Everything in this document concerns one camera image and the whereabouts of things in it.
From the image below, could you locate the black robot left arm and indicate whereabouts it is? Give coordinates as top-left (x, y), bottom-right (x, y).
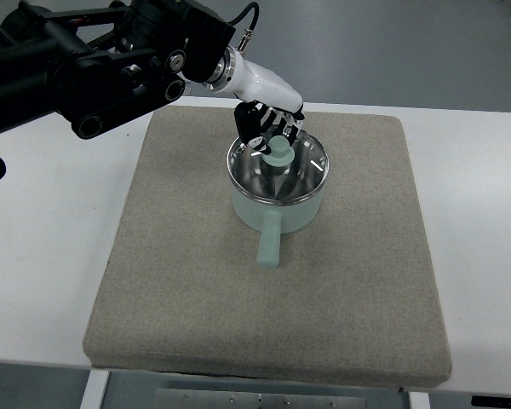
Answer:
top-left (0, 1), bottom-right (236, 140)

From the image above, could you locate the mint green saucepan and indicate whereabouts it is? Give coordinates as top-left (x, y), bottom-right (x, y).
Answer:
top-left (232, 187), bottom-right (324, 269)

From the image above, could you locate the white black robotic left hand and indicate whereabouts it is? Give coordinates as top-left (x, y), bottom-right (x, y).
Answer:
top-left (204, 46), bottom-right (304, 166)

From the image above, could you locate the beige fabric mat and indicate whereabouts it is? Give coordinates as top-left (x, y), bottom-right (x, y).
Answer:
top-left (83, 106), bottom-right (452, 389)

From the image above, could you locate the glass lid with green knob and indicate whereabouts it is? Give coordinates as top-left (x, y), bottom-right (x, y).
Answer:
top-left (227, 130), bottom-right (330, 205)

